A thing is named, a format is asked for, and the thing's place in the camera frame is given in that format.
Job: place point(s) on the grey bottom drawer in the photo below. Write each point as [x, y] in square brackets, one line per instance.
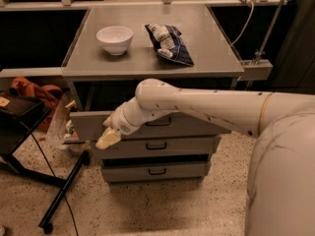
[156, 172]

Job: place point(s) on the blue white chip bag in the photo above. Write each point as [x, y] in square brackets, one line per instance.
[168, 44]

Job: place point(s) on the grey top drawer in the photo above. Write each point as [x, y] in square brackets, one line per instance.
[88, 126]

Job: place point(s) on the grey middle drawer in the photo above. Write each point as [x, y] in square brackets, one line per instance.
[159, 147]

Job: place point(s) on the clear plastic bin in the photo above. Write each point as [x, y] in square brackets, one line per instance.
[59, 134]

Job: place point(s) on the grey cabinet counter unit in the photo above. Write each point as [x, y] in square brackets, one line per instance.
[89, 65]

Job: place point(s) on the white ceramic bowl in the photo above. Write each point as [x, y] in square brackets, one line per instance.
[115, 40]

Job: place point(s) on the grey drawer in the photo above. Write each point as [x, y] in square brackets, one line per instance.
[156, 172]
[88, 126]
[159, 147]

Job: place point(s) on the metal pole stand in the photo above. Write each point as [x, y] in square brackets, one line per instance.
[256, 63]

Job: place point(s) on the orange cloth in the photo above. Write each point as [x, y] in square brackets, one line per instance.
[50, 95]

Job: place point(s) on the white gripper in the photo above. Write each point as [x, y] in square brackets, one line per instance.
[120, 122]

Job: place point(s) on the black top drawer handle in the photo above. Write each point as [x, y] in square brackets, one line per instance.
[161, 122]

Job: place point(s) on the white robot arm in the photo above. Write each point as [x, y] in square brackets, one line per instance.
[281, 177]

